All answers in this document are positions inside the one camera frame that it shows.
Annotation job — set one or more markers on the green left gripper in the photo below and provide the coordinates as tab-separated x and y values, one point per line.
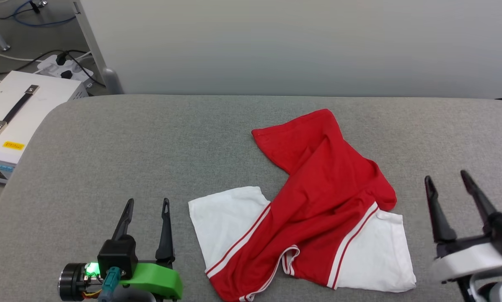
159	279

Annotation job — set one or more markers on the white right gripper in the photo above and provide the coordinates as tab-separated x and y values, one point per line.
464	260

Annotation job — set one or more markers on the red and white jersey shirt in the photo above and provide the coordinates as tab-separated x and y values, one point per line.
318	188

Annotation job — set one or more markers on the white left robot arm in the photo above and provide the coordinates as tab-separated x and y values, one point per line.
133	297

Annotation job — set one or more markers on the white power strip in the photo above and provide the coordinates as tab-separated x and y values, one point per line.
52	67

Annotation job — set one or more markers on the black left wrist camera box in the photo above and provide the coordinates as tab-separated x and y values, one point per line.
117	256

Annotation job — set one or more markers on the white partition with grey post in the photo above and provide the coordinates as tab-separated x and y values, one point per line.
297	46

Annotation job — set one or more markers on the small black bracket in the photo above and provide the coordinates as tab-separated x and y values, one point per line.
37	5

